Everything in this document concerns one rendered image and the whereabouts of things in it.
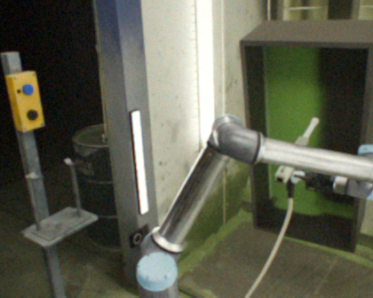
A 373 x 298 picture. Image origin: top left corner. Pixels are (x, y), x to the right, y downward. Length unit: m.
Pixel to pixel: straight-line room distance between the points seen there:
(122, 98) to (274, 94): 0.89
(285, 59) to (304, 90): 0.21
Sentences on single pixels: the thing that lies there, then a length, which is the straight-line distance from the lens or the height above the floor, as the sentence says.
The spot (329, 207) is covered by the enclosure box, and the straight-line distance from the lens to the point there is 2.76.
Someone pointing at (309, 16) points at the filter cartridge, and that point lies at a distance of 3.22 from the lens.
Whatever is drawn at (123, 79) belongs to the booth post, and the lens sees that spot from 2.14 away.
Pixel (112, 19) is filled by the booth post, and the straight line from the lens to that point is 2.14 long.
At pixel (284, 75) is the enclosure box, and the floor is 1.40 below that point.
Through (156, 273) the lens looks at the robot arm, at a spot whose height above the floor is 0.91.
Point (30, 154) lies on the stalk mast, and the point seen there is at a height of 1.15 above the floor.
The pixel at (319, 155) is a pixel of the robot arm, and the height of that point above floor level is 1.31.
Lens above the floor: 1.83
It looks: 21 degrees down
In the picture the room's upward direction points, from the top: 3 degrees counter-clockwise
